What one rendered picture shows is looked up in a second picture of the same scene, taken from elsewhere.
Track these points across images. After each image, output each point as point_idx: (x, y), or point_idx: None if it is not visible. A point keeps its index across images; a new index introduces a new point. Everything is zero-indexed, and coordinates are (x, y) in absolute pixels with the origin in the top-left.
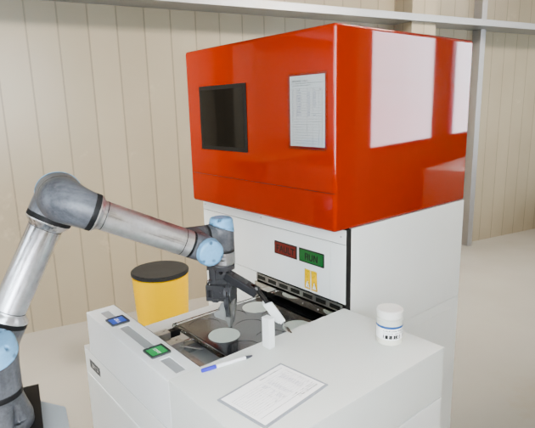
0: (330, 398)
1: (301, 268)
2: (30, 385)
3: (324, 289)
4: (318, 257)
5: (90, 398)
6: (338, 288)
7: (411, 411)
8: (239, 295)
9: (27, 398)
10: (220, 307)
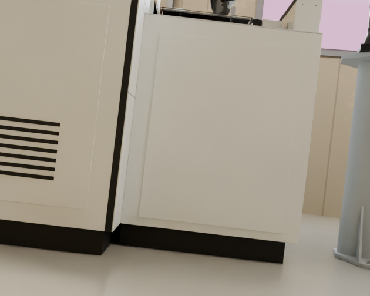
0: None
1: None
2: (366, 44)
3: (158, 1)
4: None
5: (316, 90)
6: (160, 0)
7: None
8: (146, 10)
9: (365, 39)
10: (227, 6)
